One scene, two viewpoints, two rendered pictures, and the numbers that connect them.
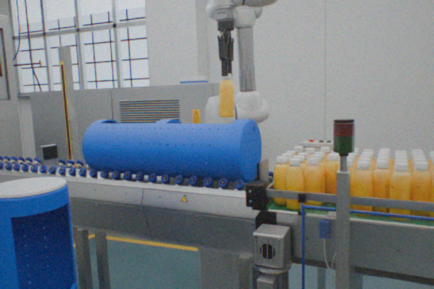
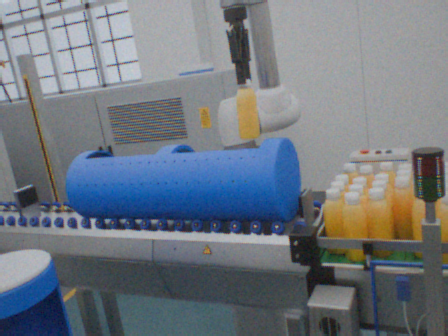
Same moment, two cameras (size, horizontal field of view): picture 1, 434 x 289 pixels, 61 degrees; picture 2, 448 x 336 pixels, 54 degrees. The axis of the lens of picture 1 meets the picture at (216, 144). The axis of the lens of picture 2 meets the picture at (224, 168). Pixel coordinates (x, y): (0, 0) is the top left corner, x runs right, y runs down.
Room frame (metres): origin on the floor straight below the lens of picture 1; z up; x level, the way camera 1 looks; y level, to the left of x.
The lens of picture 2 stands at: (0.23, 0.02, 1.50)
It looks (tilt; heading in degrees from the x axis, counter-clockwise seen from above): 13 degrees down; 1
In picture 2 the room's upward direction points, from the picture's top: 9 degrees counter-clockwise
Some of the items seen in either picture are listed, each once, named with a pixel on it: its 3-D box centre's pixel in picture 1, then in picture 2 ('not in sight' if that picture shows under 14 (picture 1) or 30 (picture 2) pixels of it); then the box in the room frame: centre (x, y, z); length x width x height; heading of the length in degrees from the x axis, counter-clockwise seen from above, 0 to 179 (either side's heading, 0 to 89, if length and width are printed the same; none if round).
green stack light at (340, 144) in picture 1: (344, 143); (429, 184); (1.12, -0.39, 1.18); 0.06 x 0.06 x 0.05
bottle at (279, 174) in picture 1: (282, 182); (336, 223); (1.46, -0.26, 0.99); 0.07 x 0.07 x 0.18
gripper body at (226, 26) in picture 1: (226, 32); (236, 23); (1.68, -0.06, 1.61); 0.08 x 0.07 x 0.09; 154
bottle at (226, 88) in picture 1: (226, 97); (247, 111); (1.68, -0.05, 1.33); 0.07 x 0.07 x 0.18
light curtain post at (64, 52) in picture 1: (74, 171); (63, 209); (2.56, 1.00, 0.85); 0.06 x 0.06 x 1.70; 64
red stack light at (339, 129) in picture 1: (344, 129); (428, 163); (1.12, -0.39, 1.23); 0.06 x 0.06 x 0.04
